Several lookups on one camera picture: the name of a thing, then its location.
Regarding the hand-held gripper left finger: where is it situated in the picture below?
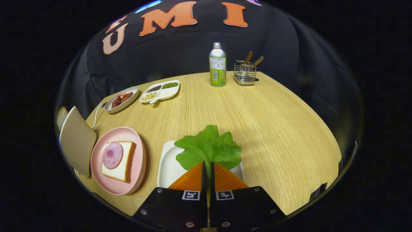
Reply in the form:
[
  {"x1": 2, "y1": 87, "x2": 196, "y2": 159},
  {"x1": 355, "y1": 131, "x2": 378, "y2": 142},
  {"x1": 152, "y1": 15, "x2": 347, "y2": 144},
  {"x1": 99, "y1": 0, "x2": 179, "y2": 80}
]
[{"x1": 133, "y1": 162, "x2": 208, "y2": 232}]

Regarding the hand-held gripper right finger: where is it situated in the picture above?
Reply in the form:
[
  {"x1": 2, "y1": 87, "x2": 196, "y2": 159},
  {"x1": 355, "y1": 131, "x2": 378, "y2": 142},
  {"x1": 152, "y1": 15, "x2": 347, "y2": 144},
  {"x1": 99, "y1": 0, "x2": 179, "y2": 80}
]
[{"x1": 210, "y1": 162, "x2": 287, "y2": 232}]

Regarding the green lettuce leaf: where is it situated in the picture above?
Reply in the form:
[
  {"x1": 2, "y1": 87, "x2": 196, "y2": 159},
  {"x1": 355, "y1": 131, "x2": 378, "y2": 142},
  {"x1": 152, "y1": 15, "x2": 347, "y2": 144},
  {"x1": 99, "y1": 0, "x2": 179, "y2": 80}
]
[{"x1": 174, "y1": 125, "x2": 242, "y2": 182}]

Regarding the square white plate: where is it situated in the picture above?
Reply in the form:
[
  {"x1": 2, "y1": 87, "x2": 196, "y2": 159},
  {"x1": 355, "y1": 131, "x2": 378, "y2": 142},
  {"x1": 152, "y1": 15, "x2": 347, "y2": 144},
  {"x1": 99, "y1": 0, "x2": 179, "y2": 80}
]
[{"x1": 157, "y1": 140, "x2": 247, "y2": 189}]

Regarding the pink plate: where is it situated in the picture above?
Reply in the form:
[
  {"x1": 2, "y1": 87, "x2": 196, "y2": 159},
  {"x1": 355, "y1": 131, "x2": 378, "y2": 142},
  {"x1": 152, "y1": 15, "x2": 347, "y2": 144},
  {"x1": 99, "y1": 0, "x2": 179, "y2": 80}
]
[{"x1": 90, "y1": 127, "x2": 147, "y2": 196}]

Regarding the white bread slice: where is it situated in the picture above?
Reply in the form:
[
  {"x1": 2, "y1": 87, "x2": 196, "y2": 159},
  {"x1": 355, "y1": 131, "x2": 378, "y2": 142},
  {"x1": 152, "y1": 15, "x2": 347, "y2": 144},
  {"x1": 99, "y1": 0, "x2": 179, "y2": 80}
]
[{"x1": 101, "y1": 141, "x2": 136, "y2": 183}]

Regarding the pink ham slice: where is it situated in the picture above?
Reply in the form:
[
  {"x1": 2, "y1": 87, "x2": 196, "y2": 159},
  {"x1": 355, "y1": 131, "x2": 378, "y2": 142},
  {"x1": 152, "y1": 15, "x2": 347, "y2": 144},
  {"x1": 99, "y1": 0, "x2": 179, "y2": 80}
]
[{"x1": 102, "y1": 142, "x2": 124, "y2": 170}]

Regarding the white divided dish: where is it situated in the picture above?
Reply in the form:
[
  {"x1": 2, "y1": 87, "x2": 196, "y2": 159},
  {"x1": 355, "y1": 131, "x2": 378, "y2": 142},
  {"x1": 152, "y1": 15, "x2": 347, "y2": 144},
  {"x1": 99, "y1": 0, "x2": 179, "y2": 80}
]
[{"x1": 139, "y1": 80, "x2": 180, "y2": 104}]

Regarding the round white plate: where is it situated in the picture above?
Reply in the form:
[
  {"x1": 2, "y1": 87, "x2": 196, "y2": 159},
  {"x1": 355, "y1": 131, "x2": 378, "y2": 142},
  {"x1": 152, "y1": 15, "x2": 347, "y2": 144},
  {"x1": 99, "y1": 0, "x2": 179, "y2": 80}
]
[{"x1": 104, "y1": 86, "x2": 140, "y2": 114}]

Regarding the white toaster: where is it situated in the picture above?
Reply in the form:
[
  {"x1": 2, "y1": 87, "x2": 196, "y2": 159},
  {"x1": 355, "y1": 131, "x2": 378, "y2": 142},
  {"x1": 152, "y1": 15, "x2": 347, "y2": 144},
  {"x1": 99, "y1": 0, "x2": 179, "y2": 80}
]
[{"x1": 59, "y1": 106, "x2": 97, "y2": 178}]

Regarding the green bottle with silver top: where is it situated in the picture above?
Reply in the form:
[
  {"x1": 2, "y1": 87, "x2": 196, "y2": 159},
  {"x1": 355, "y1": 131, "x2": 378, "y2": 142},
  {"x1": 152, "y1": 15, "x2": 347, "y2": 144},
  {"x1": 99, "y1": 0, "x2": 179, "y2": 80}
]
[{"x1": 209, "y1": 43, "x2": 227, "y2": 87}]

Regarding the black backdrop cloth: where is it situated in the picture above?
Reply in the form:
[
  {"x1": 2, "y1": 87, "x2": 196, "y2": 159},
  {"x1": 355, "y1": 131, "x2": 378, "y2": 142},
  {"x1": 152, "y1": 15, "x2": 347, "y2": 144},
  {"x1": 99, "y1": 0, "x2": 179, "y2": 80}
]
[{"x1": 55, "y1": 0, "x2": 365, "y2": 155}]

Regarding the white power cable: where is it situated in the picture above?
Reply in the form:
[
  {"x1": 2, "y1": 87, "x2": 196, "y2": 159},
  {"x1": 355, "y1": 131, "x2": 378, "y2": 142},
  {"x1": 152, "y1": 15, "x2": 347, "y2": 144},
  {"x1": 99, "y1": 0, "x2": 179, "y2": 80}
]
[{"x1": 91, "y1": 101, "x2": 108, "y2": 129}]

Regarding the metal wire utensil holder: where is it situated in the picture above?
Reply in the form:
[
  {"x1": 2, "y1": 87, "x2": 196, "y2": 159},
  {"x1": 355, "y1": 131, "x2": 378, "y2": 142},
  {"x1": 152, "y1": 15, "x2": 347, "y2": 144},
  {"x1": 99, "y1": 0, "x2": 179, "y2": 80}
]
[{"x1": 233, "y1": 60, "x2": 259, "y2": 85}]

